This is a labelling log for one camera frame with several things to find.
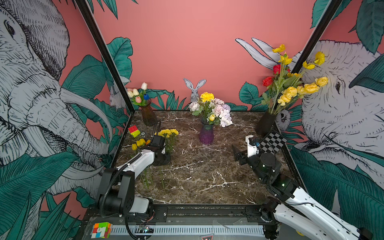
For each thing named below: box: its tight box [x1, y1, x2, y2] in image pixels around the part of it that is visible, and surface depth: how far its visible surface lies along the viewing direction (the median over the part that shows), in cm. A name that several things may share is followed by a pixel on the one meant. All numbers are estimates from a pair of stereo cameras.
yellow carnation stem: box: [165, 129, 179, 154], surface depth 103 cm
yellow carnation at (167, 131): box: [158, 129, 172, 138], surface depth 98 cm
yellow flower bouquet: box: [261, 44, 329, 115], surface depth 84 cm
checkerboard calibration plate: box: [260, 130, 288, 154], surface depth 101 cm
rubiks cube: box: [90, 222, 113, 239], surface depth 67 cm
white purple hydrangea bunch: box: [188, 92, 233, 128], surface depth 81 cm
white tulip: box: [141, 81, 148, 90], surface depth 95 cm
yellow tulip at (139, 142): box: [136, 138, 144, 147], surface depth 100 cm
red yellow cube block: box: [128, 125, 141, 138], surface depth 105 cm
